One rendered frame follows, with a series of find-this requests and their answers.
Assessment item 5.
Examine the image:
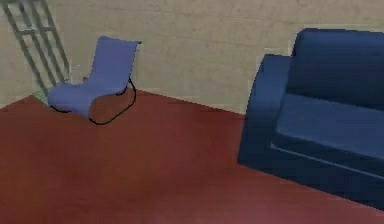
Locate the dark blue sofa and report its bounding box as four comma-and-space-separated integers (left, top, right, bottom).
237, 27, 384, 211

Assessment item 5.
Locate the light blue lounge chair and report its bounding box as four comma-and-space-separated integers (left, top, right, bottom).
47, 35, 143, 127

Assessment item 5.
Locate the grey ladder shelf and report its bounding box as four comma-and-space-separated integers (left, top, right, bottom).
0, 0, 72, 105

